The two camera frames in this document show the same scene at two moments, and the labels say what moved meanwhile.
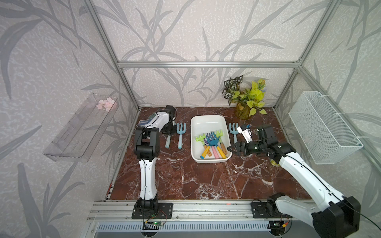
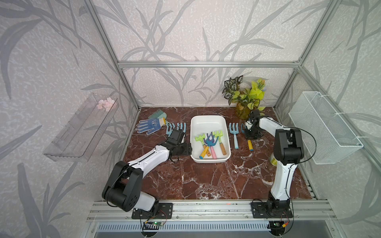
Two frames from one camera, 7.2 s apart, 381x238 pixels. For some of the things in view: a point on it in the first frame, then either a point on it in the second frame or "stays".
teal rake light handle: (234, 131) stays
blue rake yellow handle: (206, 142) -> (242, 129)
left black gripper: (171, 133) -> (187, 150)
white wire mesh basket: (324, 137) stays
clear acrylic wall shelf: (81, 138) stays
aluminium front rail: (194, 211) stays
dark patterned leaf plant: (231, 86) stays
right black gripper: (238, 146) -> (247, 136)
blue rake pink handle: (213, 140) stays
